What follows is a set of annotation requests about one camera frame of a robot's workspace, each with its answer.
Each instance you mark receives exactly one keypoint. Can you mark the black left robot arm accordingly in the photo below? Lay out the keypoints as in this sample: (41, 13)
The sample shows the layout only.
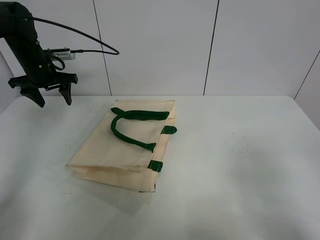
(17, 28)

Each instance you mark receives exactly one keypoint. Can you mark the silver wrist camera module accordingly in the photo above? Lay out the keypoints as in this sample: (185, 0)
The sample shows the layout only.
(63, 54)

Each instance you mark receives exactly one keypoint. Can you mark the white linen bag green handles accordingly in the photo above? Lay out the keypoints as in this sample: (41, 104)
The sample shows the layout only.
(127, 147)

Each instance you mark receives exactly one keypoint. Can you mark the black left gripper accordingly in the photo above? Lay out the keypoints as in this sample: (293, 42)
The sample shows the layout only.
(40, 73)

